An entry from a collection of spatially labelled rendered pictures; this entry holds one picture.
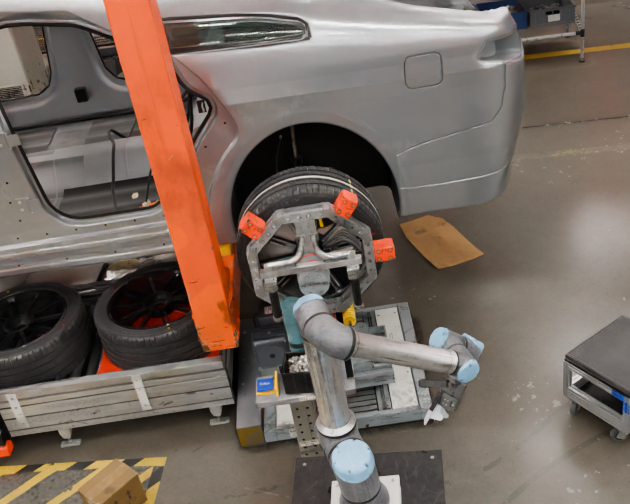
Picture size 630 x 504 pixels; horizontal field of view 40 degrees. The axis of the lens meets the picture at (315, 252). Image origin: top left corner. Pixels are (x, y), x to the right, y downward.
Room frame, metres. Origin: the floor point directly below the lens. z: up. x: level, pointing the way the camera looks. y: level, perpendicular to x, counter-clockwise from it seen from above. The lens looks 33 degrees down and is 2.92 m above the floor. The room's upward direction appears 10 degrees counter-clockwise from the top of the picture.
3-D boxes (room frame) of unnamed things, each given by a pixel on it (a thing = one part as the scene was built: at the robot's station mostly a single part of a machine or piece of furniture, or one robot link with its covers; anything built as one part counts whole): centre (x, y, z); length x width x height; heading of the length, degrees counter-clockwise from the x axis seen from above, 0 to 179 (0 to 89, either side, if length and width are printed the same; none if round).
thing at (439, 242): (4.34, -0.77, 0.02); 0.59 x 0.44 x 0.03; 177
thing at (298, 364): (2.80, 0.12, 0.52); 0.20 x 0.14 x 0.13; 80
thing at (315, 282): (3.04, 0.02, 0.85); 0.21 x 0.14 x 0.14; 177
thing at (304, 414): (2.80, 0.17, 0.21); 0.10 x 0.10 x 0.42; 87
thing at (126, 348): (3.57, 0.82, 0.39); 0.66 x 0.66 x 0.24
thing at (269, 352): (3.38, 0.28, 0.26); 0.42 x 0.18 x 0.35; 177
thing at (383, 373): (3.28, -0.03, 0.13); 0.50 x 0.36 x 0.10; 87
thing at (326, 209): (3.11, 0.02, 0.85); 0.54 x 0.07 x 0.54; 87
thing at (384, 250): (3.10, -0.30, 0.85); 0.09 x 0.08 x 0.07; 87
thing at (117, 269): (4.65, 1.12, 0.02); 0.52 x 0.42 x 0.04; 82
